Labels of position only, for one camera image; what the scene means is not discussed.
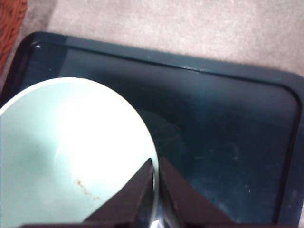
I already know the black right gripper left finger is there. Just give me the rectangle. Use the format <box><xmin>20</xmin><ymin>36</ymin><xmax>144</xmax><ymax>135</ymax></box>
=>
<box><xmin>21</xmin><ymin>158</ymin><xmax>155</xmax><ymax>228</ymax></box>

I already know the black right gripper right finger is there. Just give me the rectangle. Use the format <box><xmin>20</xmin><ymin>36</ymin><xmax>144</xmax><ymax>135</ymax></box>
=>
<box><xmin>159</xmin><ymin>156</ymin><xmax>274</xmax><ymax>228</ymax></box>

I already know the teal ribbed bowl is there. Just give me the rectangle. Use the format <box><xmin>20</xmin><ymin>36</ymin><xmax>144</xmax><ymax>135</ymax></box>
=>
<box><xmin>0</xmin><ymin>76</ymin><xmax>160</xmax><ymax>228</ymax></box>

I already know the dark rectangular tray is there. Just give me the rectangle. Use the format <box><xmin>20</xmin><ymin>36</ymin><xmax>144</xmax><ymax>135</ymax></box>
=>
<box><xmin>0</xmin><ymin>31</ymin><xmax>304</xmax><ymax>228</ymax></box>

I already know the brown wicker basket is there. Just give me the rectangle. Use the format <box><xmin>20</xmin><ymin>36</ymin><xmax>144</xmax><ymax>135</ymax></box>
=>
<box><xmin>0</xmin><ymin>0</ymin><xmax>28</xmax><ymax>77</ymax></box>

